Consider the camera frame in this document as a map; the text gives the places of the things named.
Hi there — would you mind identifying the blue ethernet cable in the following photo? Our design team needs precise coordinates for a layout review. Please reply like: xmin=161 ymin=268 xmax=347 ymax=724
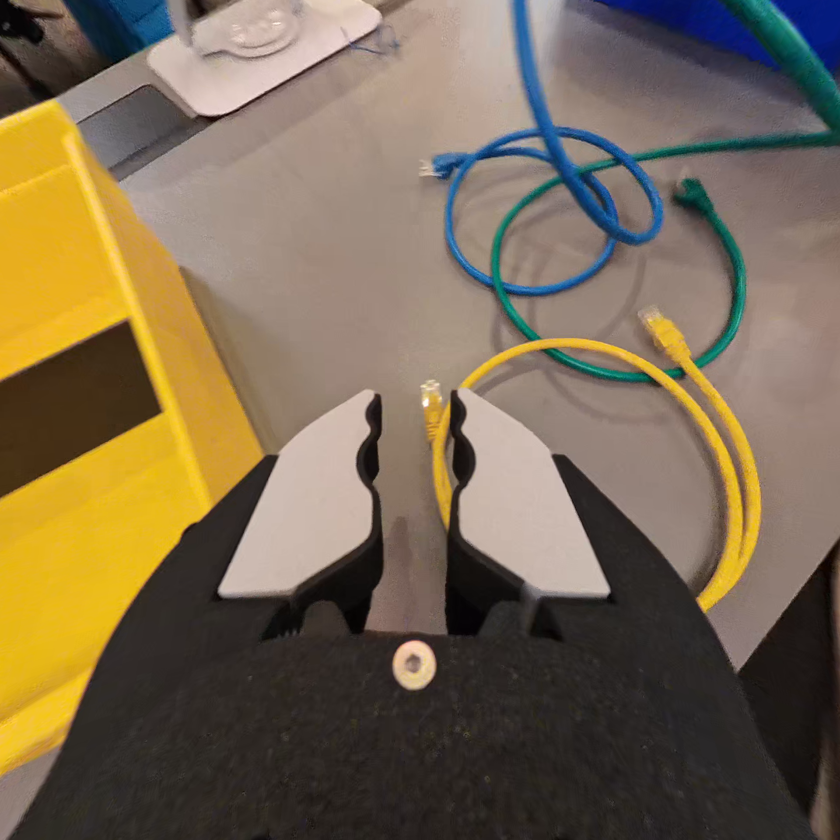
xmin=419 ymin=0 xmax=664 ymax=298

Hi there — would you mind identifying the white stand base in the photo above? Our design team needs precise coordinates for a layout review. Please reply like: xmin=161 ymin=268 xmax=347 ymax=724
xmin=146 ymin=0 xmax=383 ymax=119

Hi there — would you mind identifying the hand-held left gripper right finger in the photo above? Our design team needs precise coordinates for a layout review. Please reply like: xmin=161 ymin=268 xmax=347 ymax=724
xmin=445 ymin=387 xmax=613 ymax=635

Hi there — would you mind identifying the green ethernet cable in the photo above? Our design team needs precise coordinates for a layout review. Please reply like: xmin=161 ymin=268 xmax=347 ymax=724
xmin=491 ymin=0 xmax=840 ymax=385

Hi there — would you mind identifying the yellow ethernet cable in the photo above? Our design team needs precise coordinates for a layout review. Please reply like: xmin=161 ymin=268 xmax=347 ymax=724
xmin=419 ymin=304 xmax=763 ymax=614

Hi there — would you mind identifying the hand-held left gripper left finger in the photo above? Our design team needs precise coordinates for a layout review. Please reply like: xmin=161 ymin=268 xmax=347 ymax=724
xmin=217 ymin=389 xmax=385 ymax=635

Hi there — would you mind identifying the blue plastic bin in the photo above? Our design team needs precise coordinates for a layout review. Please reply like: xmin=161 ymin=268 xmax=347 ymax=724
xmin=577 ymin=0 xmax=840 ymax=76
xmin=62 ymin=0 xmax=177 ymax=61

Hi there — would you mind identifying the yellow plastic bin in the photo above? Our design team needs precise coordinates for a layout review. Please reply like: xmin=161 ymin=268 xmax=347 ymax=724
xmin=0 ymin=98 xmax=266 ymax=778

